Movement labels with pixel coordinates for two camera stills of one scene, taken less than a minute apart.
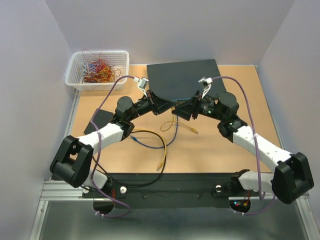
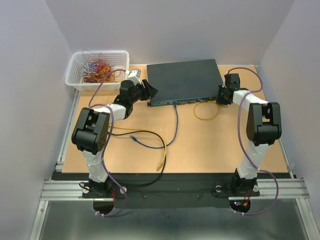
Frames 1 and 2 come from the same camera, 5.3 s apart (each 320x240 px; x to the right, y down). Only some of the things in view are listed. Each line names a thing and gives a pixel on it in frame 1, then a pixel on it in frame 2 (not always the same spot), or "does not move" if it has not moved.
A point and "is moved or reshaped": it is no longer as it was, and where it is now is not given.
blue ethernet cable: [133, 138] does not move
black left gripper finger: [160, 107] to [149, 93]
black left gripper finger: [159, 100] to [148, 89]
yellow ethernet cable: [159, 166] does not move
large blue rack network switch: [179, 81] does not move
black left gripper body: [144, 106] to [138, 91]
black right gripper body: [208, 109] to [221, 96]
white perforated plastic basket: [98, 70] does not move
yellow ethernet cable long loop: [193, 130] is moved or reshaped
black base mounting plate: [172, 190] does not move
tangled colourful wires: [97, 70] does not move
